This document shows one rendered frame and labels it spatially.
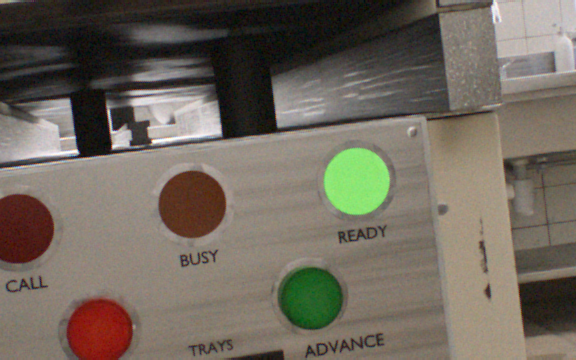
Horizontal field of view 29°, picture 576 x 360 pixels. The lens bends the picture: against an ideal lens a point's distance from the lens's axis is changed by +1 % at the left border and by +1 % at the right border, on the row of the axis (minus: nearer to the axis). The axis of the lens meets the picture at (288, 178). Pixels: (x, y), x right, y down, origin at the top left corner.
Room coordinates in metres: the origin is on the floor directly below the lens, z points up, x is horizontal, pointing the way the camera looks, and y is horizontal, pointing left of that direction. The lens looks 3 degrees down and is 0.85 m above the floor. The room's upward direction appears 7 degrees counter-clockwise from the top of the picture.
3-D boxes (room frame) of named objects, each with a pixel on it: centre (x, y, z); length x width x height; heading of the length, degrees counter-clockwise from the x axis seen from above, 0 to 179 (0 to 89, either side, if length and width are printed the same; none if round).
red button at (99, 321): (0.51, 0.10, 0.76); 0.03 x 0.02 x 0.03; 99
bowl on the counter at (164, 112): (3.95, 0.32, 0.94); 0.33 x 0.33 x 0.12
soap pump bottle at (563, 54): (4.29, -1.12, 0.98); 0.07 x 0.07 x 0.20; 3
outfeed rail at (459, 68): (1.53, 0.06, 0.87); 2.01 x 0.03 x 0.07; 9
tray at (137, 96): (1.51, 0.21, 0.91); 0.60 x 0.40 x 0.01; 9
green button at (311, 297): (0.52, 0.00, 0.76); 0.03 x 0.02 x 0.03; 99
